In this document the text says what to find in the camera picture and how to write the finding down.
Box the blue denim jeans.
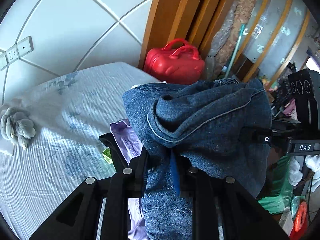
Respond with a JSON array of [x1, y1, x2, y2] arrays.
[[123, 79, 271, 239]]

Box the lavender garment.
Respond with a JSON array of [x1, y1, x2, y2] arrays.
[[110, 119, 149, 239]]

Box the green plastic bag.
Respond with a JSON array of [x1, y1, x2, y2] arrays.
[[257, 156, 293, 215]]

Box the striped light blue bedsheet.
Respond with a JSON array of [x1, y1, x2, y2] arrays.
[[1, 62, 154, 239]]

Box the red plastic handbag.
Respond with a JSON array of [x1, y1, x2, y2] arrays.
[[143, 38, 205, 85]]

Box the grey plush toy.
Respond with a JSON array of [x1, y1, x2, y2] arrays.
[[1, 107, 36, 149]]

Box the teal mop handle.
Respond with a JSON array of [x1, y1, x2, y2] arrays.
[[224, 24, 246, 79]]

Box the white wall socket panel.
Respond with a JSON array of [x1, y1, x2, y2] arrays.
[[1, 36, 34, 71]]

